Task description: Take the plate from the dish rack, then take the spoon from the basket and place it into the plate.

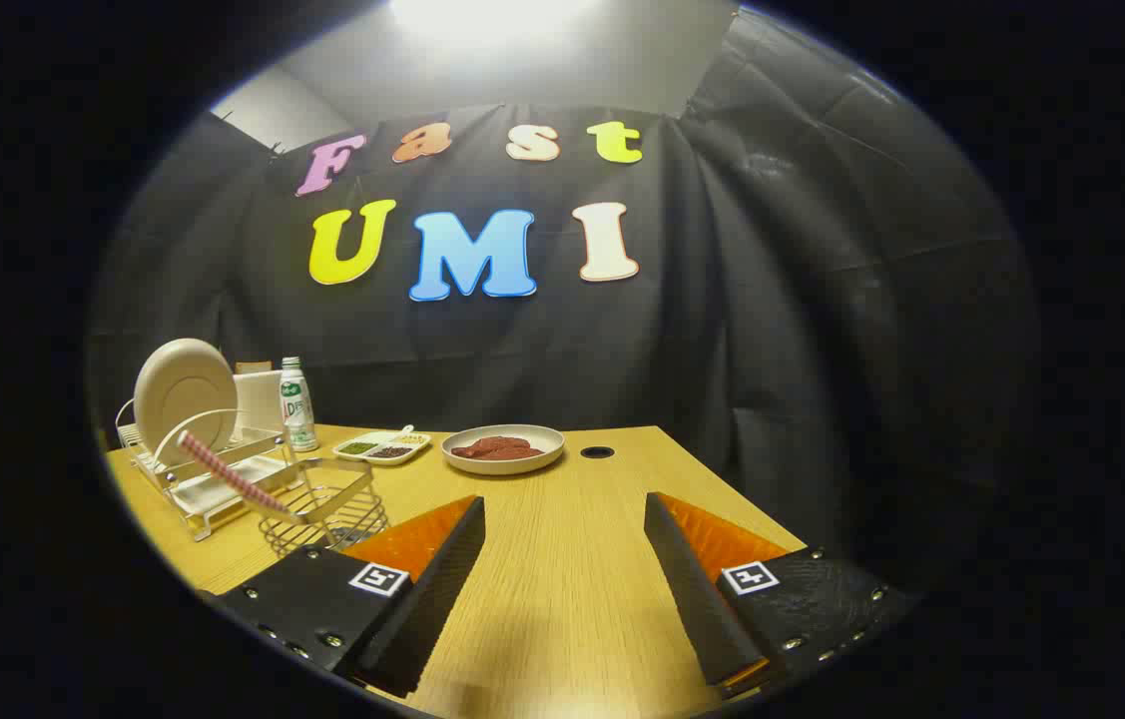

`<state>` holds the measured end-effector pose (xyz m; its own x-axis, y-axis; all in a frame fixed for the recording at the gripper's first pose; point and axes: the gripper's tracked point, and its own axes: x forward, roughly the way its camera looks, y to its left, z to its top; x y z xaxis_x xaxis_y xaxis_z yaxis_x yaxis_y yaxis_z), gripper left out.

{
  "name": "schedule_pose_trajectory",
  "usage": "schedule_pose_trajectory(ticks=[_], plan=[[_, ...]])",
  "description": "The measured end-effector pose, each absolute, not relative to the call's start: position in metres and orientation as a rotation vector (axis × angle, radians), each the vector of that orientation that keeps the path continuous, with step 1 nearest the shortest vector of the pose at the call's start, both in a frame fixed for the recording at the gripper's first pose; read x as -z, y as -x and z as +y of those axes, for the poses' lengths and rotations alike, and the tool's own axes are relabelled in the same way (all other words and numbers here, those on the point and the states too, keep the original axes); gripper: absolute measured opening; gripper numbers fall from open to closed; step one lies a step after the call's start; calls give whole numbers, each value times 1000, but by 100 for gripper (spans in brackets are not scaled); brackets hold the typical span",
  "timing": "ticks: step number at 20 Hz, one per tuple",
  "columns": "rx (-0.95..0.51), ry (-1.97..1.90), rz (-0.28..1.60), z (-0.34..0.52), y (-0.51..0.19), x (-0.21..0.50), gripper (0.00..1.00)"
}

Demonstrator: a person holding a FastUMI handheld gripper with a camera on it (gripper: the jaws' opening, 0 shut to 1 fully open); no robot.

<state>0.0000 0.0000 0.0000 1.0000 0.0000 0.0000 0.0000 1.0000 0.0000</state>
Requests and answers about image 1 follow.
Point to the toast slice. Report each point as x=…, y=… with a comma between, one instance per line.
x=253, y=366

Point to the white toaster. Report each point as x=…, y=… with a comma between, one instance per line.
x=258, y=401

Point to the beige meat plate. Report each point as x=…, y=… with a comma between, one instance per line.
x=502, y=467

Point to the black table grommet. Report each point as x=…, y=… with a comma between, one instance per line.
x=597, y=452

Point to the beige round plate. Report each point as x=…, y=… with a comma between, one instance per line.
x=183, y=389

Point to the black backdrop cloth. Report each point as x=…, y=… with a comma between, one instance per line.
x=722, y=350

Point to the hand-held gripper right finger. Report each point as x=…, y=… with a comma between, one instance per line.
x=697, y=599

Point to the white divided bean dish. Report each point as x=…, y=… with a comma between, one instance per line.
x=372, y=440

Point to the ceiling light panel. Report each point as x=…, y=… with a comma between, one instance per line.
x=482, y=20

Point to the white bottle green label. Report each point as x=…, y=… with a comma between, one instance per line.
x=297, y=411

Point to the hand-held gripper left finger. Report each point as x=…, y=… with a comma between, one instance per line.
x=422, y=609

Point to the red meat patty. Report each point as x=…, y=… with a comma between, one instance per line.
x=507, y=454
x=500, y=442

